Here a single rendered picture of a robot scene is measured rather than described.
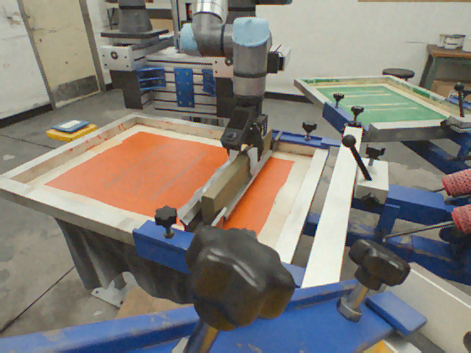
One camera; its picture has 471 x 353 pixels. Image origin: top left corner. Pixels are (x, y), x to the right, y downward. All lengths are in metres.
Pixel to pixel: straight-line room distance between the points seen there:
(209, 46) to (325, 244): 0.52
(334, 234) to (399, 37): 4.00
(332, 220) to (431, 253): 0.28
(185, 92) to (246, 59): 0.80
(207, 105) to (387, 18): 3.33
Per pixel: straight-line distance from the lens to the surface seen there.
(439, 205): 0.73
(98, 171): 0.96
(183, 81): 1.42
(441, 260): 0.80
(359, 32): 4.44
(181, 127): 1.14
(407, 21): 4.44
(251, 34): 0.65
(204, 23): 0.79
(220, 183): 0.63
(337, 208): 0.62
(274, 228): 0.68
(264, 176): 0.85
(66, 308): 1.90
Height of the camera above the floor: 1.41
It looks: 32 degrees down
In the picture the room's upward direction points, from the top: straight up
